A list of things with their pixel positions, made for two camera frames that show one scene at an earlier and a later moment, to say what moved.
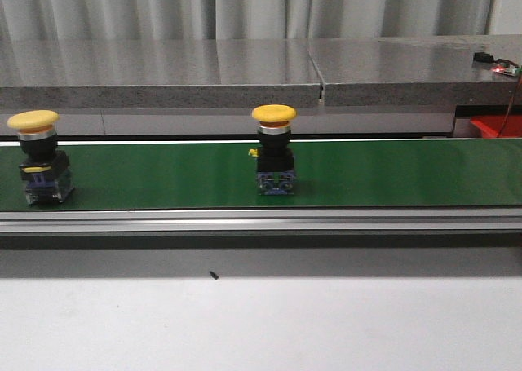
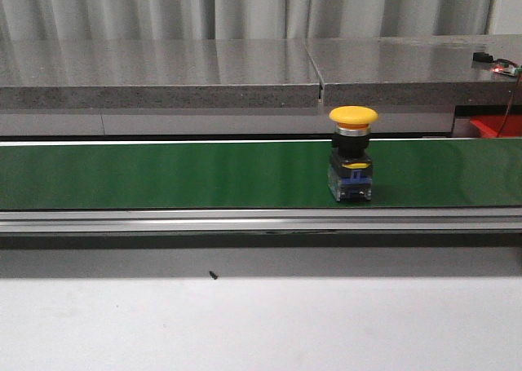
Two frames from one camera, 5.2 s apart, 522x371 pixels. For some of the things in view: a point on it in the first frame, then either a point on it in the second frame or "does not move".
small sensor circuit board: x=502 y=66 does not move
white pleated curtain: x=42 y=10 does not move
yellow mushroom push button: x=44 y=169 → x=350 y=173
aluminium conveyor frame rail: x=259 y=221 does not move
